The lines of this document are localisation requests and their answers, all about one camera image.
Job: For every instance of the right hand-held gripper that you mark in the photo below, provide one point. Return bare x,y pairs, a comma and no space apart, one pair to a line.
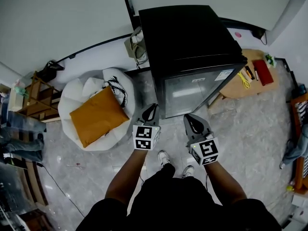
204,150

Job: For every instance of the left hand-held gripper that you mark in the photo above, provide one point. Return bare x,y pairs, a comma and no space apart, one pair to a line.
144,138

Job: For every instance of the black computer monitor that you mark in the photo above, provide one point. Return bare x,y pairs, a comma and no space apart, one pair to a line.
187,37

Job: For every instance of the person's right forearm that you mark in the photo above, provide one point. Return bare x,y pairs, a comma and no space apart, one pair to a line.
223,182

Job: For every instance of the person's left forearm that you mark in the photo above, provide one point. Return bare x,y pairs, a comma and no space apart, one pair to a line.
127,177

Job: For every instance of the black white striped bag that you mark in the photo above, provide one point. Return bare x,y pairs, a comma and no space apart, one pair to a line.
120,90

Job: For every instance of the person's left white shoe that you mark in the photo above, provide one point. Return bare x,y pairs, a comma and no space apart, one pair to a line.
163,157

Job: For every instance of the person's white shoe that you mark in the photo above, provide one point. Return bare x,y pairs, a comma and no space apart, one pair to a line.
188,171
163,157

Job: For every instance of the person's right white shoe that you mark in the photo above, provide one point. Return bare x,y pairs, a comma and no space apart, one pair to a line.
188,171

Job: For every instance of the mustard cushion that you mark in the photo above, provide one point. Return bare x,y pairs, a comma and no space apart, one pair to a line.
96,117

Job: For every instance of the round wooden table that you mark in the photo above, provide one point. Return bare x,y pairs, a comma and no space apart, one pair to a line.
235,91

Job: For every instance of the yellow scissors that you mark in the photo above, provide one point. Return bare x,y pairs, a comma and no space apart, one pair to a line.
245,82

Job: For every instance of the canvas tote bag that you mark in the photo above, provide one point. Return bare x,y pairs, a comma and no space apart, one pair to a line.
134,47

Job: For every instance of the orange black utility knife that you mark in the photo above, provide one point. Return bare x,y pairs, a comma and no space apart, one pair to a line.
249,71

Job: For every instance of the person's black clothes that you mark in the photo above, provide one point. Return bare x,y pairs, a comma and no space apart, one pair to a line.
173,206

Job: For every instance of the white beanbag chair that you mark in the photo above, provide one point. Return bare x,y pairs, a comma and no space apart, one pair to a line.
72,95

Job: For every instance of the red book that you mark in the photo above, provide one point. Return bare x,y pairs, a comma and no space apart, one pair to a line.
263,73

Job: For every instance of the small potted plant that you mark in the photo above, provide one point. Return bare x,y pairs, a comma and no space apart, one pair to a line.
270,59

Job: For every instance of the pink disc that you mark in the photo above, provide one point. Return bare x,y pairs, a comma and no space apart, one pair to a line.
238,34

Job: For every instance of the striped sofa cushion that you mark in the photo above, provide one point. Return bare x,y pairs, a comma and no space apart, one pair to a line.
302,112

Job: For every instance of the dark handbag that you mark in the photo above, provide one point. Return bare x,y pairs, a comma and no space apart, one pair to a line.
49,71

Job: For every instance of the orange sofa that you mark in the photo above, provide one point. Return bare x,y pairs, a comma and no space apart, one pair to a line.
299,172

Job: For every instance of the wooden shelf cart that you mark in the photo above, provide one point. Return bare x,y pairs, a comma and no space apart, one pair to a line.
38,100

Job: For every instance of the white storage box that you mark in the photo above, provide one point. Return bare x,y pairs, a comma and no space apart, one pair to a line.
15,100

